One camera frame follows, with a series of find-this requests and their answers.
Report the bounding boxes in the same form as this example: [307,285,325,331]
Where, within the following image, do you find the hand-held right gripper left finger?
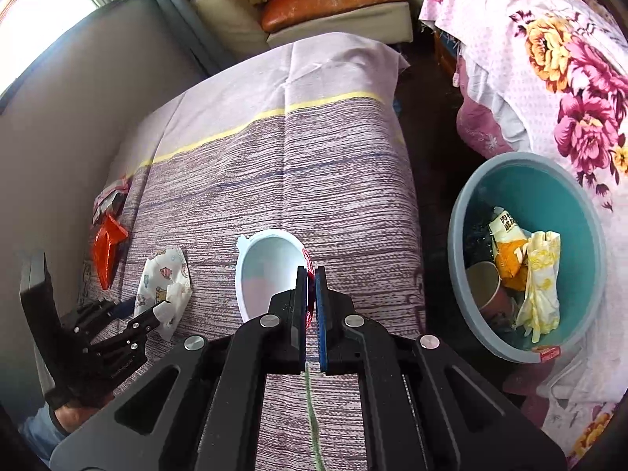
[49,265,311,471]

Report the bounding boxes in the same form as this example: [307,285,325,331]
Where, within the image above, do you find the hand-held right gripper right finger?
[314,265,570,471]

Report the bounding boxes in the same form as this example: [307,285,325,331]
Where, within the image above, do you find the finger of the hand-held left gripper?
[73,297,137,329]
[93,300,173,360]

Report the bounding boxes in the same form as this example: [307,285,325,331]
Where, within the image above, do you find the white plastic bowl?
[235,228,316,329]

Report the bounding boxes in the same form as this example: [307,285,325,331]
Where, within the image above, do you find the printed white face mask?
[134,246,194,343]

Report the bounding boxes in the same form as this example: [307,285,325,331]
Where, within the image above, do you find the teal basin with grey rim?
[447,152,608,365]

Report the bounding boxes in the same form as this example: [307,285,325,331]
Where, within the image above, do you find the person's left forearm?
[20,395,107,463]

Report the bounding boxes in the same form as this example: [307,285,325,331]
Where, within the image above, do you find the orange red packet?
[92,212,131,291]

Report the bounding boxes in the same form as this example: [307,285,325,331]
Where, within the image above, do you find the pink and black wrapper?
[92,175,134,223]

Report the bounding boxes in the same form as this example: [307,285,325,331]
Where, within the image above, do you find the striped purple bed sheet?
[78,32,426,471]

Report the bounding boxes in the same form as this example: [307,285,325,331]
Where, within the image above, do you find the dark crumpled wrapper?
[464,215,502,270]

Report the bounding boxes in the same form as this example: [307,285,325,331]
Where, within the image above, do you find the yellow white plastic gloves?
[514,228,563,345]

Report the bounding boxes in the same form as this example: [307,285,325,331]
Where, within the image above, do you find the plain pink bed sheet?
[455,66,537,159]

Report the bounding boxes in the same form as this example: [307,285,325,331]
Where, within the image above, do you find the cream leather sofa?
[174,0,414,60]

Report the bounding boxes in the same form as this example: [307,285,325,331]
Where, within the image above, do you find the window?
[0,0,121,106]

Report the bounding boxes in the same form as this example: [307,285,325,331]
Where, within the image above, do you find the orange seat cushion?
[260,0,409,33]

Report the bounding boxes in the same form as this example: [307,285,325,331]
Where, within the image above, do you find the floral pink blanket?
[419,0,628,464]

